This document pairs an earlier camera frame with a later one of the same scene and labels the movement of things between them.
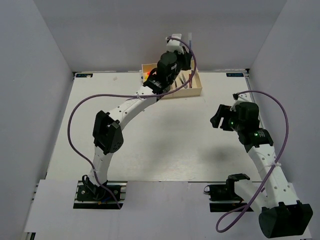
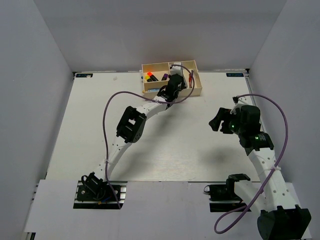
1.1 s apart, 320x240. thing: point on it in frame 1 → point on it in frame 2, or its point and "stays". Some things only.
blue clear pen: x=190 y=37 → x=185 y=82
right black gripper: x=223 y=111 stays
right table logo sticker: x=235 y=74 stays
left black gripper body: x=182 y=63 → x=182 y=87
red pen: x=190 y=82 stays
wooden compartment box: x=194 y=88 stays
